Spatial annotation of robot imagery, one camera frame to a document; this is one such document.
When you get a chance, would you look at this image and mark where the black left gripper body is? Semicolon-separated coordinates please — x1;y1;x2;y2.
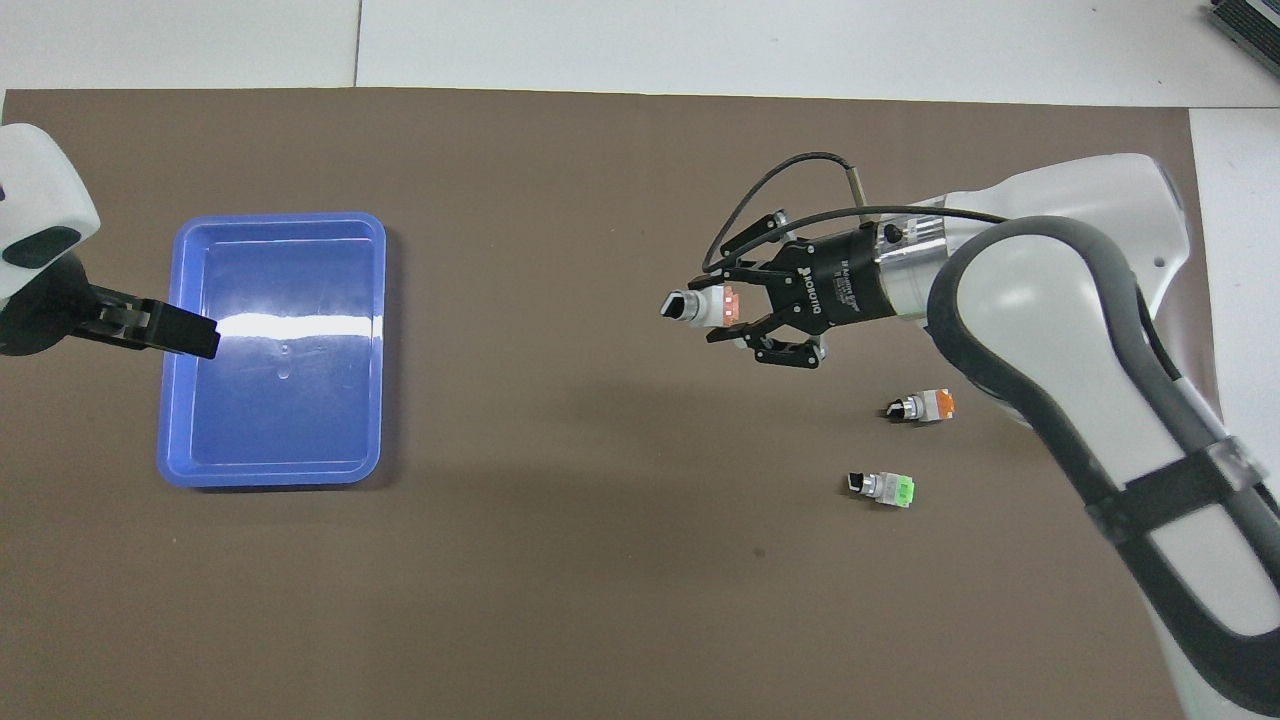
0;253;103;359

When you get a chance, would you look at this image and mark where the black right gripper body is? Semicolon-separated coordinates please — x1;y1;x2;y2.
775;226;888;331

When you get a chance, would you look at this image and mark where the selector switch with orange block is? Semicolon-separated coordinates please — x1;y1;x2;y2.
884;388;956;424
660;284;743;328

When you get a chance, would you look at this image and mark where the blue plastic tray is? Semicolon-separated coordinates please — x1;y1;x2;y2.
157;212;387;488

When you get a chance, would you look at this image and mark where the brown paper table mat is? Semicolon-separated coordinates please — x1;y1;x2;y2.
0;88;1259;720

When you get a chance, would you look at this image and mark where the grey finned metal device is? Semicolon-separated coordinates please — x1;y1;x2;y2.
1205;0;1280;53

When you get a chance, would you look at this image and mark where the selector switch with green block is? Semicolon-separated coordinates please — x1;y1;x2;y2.
846;472;916;509

